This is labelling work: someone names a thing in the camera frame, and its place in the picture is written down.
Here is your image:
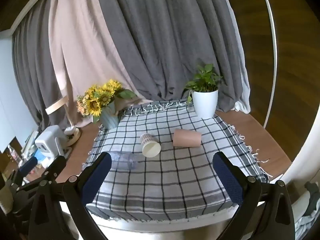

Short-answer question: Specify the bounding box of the green potted plant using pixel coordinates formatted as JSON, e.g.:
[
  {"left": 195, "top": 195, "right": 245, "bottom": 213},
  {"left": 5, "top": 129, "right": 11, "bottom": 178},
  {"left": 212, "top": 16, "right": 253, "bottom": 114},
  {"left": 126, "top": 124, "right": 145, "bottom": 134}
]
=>
[{"left": 184, "top": 64, "right": 223, "bottom": 105}]

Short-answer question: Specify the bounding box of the white patterned paper cup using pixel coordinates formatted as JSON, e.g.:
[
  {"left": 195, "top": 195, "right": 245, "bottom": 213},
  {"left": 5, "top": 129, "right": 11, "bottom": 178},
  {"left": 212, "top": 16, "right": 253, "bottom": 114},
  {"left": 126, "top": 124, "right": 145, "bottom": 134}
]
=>
[{"left": 140, "top": 132, "right": 161, "bottom": 157}]

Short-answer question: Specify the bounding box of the clear plastic cup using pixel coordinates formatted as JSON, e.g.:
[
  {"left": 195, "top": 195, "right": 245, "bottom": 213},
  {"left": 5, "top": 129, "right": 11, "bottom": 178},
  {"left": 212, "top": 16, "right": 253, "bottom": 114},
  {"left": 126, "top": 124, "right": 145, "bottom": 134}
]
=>
[{"left": 107, "top": 151, "right": 138, "bottom": 170}]

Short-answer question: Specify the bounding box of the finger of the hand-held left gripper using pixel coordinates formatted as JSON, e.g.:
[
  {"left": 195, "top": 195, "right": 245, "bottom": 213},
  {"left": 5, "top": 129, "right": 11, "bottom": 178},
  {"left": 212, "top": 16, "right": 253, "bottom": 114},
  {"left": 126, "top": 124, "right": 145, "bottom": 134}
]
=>
[
  {"left": 37, "top": 156, "right": 67, "bottom": 184},
  {"left": 17, "top": 157, "right": 38, "bottom": 179}
]

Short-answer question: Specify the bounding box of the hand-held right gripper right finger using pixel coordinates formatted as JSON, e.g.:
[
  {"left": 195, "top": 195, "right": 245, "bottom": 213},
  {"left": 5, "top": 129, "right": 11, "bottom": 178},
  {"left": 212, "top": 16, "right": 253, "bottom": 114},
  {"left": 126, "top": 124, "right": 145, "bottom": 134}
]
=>
[{"left": 212, "top": 151, "right": 295, "bottom": 240}]

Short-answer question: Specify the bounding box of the white hoop frame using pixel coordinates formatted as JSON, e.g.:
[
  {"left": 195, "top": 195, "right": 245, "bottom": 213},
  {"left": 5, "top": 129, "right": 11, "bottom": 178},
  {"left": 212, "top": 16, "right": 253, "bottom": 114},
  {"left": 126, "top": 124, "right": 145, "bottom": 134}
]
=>
[{"left": 257, "top": 0, "right": 278, "bottom": 128}]

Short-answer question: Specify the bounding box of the grey checked tablecloth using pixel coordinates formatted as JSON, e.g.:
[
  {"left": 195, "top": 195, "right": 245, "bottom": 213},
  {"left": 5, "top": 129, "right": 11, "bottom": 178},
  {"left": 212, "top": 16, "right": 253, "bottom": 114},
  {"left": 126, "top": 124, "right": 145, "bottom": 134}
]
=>
[{"left": 82, "top": 100, "right": 270, "bottom": 222}]

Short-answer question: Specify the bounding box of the sunflower bouquet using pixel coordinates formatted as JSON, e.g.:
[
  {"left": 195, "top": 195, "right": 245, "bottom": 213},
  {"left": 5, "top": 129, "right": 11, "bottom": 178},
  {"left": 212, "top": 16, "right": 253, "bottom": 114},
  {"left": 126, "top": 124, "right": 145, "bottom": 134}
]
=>
[{"left": 76, "top": 79, "right": 137, "bottom": 123}]

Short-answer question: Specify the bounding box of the white plant pot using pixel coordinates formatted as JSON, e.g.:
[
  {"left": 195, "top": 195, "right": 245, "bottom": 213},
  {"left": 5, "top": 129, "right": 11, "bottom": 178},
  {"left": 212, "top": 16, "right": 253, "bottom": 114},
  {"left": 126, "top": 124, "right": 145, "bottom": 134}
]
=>
[{"left": 191, "top": 88, "right": 219, "bottom": 119}]

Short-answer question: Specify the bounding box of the blue-grey ribbed vase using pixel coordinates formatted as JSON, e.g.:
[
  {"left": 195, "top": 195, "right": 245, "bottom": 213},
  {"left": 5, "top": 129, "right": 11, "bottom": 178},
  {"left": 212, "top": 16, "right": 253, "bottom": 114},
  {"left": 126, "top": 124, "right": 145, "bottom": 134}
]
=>
[{"left": 100, "top": 100, "right": 120, "bottom": 130}]

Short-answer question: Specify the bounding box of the pink cup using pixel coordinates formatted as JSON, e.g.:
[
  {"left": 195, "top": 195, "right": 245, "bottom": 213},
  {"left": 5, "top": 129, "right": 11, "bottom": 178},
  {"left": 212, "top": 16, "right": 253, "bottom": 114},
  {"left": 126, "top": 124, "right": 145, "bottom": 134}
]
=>
[{"left": 173, "top": 129, "right": 202, "bottom": 147}]

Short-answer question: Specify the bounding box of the wooden white desk lamp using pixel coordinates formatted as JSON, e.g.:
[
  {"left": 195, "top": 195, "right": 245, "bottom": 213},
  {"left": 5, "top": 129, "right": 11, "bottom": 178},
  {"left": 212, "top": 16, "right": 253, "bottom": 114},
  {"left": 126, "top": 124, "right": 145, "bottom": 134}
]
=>
[{"left": 45, "top": 96, "right": 81, "bottom": 146}]

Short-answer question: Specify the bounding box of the grey curtain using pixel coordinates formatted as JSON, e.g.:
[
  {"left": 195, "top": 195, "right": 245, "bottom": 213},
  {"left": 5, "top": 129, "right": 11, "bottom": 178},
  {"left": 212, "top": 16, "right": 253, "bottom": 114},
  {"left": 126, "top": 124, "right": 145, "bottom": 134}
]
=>
[{"left": 11, "top": 0, "right": 251, "bottom": 128}]

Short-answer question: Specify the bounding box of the pink curtain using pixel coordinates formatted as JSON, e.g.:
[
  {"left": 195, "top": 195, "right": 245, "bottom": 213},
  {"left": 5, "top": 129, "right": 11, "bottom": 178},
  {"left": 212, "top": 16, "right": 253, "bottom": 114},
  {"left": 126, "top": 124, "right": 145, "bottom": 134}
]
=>
[{"left": 49, "top": 0, "right": 140, "bottom": 128}]

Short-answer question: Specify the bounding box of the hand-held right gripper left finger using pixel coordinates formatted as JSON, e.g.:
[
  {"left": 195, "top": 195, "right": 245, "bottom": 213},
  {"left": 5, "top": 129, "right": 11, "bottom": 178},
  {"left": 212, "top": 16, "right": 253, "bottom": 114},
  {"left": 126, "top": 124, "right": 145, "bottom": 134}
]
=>
[{"left": 29, "top": 152, "right": 112, "bottom": 240}]

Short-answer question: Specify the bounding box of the white box device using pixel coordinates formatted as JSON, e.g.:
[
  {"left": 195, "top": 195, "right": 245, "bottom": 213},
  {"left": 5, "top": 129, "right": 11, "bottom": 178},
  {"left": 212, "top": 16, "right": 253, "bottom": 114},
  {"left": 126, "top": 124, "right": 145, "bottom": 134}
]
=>
[{"left": 34, "top": 125, "right": 66, "bottom": 159}]

